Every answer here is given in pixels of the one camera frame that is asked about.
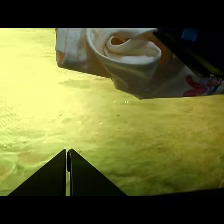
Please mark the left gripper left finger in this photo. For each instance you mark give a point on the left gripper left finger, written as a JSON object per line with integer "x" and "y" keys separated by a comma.
{"x": 50, "y": 180}

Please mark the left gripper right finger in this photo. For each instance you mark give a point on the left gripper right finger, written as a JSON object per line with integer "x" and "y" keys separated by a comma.
{"x": 86, "y": 180}

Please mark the white T-shirt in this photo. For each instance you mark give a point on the white T-shirt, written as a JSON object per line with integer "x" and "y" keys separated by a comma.
{"x": 133, "y": 66}

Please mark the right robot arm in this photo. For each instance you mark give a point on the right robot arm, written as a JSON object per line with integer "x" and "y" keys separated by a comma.
{"x": 200, "y": 46}

